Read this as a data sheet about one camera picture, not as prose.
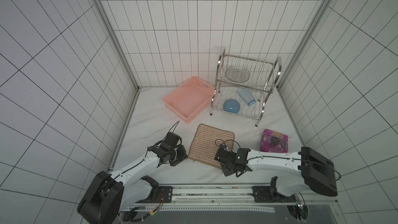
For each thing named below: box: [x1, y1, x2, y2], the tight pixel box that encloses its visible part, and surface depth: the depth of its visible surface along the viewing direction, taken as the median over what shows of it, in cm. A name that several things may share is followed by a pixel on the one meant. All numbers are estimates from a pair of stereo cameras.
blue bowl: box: [222, 99, 241, 114], surface depth 102 cm
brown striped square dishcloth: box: [188, 123, 235, 169], surface depth 93 cm
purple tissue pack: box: [260, 128, 289, 153], surface depth 87 cm
